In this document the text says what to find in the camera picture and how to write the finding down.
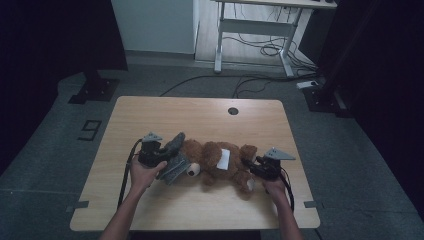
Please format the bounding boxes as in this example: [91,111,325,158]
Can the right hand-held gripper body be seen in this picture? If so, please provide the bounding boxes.
[249,146,297,183]

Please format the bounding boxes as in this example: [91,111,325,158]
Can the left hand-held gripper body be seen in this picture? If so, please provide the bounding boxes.
[137,131,174,169]

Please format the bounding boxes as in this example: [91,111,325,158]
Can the grey fluffy cloth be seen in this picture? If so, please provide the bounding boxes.
[156,131,192,187]

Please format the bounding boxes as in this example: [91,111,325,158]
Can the brown teddy bear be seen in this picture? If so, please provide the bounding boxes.
[179,138,260,196]

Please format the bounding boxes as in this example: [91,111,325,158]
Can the person's right hand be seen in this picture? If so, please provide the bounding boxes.
[261,175,290,207]

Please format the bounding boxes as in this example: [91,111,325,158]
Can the person's left hand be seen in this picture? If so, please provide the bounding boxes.
[129,155,169,197]

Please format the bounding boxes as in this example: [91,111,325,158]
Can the grey tape strip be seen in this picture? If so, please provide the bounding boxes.
[303,200,325,210]

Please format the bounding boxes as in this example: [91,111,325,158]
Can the black stand base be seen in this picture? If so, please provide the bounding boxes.
[302,83,354,119]
[68,69,121,105]

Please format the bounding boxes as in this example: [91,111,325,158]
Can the white power strip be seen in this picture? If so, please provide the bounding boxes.
[295,80,320,90]

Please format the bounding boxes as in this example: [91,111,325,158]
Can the white cabinet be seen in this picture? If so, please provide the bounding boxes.
[110,0,200,56]

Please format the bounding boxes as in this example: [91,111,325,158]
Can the black curtain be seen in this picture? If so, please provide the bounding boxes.
[0,0,129,174]
[315,0,424,222]

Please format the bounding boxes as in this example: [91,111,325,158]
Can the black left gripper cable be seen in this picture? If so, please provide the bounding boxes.
[116,138,144,210]

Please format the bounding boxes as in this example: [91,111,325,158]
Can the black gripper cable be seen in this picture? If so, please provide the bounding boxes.
[279,167,296,213]
[116,138,144,210]

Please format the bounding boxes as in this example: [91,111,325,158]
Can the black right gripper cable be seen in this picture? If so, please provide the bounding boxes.
[279,167,296,213]

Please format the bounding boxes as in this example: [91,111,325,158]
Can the short black floor cable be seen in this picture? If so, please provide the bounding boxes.
[232,77,272,100]

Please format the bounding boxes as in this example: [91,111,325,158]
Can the long black floor cable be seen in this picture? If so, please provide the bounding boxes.
[159,73,322,98]

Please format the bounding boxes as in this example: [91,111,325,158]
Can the tangled black floor cables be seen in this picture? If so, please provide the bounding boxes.
[222,33,318,73]

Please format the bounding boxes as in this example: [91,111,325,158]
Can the white desk frame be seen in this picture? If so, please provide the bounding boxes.
[209,0,338,78]

